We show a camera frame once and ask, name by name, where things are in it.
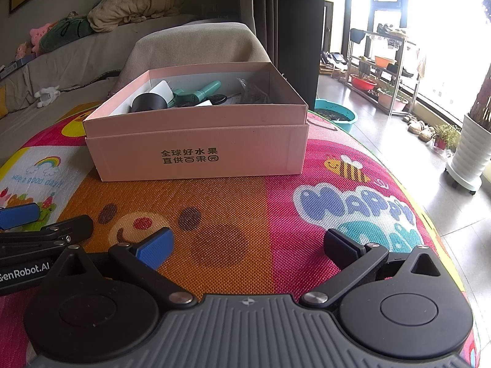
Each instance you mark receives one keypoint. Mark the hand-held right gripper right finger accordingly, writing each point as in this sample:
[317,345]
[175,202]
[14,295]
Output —
[337,245]

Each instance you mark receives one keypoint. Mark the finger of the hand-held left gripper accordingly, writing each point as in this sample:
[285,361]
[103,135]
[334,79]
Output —
[76,228]
[19,215]

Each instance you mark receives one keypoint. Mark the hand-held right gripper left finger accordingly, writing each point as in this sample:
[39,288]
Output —
[155,247]

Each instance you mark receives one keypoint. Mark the pink cardboard box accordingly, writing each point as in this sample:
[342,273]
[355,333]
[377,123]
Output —
[191,138]

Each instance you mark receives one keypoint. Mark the dark grey cylindrical container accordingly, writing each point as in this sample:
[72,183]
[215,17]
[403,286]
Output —
[149,103]

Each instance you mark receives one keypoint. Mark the white square charger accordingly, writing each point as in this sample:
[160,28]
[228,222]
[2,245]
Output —
[163,90]

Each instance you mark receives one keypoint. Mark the clear plastic bag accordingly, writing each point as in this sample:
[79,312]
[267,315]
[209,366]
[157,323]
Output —
[251,92]

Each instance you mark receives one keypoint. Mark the colourful cartoon play mat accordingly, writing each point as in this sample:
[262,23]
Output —
[238,207]

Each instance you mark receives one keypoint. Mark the small white toy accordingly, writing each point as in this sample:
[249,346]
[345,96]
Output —
[48,96]

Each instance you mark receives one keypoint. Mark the teal plastic basin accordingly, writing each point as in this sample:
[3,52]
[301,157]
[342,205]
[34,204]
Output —
[333,113]

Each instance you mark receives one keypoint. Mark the grey slippers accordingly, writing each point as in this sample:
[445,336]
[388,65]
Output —
[420,128]

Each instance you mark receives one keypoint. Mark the blue flat box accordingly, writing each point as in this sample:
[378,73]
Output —
[15,65]

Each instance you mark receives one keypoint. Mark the small potted plant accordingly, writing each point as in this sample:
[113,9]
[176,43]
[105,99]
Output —
[447,138]

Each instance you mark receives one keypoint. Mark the pink flower pot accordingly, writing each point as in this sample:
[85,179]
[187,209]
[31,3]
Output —
[393,101]

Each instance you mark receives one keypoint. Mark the white ribbed plant pot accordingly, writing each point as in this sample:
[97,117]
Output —
[470,149]

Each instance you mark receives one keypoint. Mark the red plastic basin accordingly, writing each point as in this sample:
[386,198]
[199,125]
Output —
[364,83]

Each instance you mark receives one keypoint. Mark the small pink plush toy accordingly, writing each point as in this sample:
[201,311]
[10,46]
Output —
[23,50]

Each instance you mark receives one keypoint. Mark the grey covered sofa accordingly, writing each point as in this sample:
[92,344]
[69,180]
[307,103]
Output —
[76,53]

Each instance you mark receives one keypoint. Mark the green plush toy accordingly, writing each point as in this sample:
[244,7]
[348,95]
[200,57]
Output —
[65,32]

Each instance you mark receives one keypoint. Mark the orange plastic basin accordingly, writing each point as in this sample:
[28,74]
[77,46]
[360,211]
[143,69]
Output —
[385,61]

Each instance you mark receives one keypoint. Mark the metal shelf rack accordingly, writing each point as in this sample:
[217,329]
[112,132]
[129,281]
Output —
[383,38]

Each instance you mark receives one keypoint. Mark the dark shoes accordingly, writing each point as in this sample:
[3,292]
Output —
[389,30]

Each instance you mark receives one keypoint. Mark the beige pillow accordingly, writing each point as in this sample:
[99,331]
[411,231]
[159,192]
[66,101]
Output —
[134,7]

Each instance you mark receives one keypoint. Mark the grey curtain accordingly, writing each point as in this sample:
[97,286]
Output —
[287,15]

